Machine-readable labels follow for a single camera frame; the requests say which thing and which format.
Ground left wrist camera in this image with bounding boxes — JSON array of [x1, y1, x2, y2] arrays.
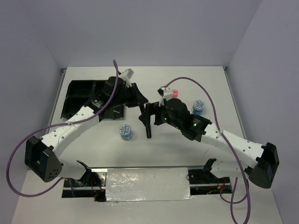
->
[[120, 69, 134, 83]]

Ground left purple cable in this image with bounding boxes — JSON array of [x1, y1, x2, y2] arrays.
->
[[5, 59, 124, 197]]

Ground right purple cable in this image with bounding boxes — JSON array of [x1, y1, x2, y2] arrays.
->
[[166, 77, 250, 224]]

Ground black compartment organizer tray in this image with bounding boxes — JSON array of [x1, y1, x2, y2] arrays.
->
[[60, 80, 125, 120]]

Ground pink highlighter marker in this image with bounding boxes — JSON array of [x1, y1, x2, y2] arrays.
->
[[139, 105, 145, 114]]

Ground purple cable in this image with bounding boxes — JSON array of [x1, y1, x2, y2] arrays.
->
[[166, 77, 250, 224], [5, 59, 124, 197]]

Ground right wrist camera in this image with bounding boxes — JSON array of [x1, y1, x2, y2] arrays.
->
[[157, 87, 173, 106]]

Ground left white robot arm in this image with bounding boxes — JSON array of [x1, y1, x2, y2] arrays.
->
[[25, 77, 148, 186]]

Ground pink capped small bottle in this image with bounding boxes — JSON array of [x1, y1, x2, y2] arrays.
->
[[172, 89, 178, 98]]

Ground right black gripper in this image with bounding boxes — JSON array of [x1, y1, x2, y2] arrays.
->
[[139, 101, 182, 129]]

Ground silver foil covered panel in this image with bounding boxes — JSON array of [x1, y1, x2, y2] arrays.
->
[[106, 168, 192, 202]]

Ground blue highlighter marker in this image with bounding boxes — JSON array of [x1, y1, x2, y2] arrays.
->
[[146, 126, 152, 139]]

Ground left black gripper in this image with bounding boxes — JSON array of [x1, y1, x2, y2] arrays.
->
[[112, 82, 148, 108]]

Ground blue patterned round tin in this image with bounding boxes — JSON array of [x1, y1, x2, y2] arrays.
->
[[119, 124, 133, 140]]

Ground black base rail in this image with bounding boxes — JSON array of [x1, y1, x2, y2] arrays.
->
[[62, 167, 232, 202]]

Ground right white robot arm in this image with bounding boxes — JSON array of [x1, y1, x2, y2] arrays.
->
[[139, 98, 279, 189]]

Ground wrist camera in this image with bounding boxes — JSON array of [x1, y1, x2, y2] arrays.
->
[[157, 87, 173, 106], [120, 69, 134, 83]]

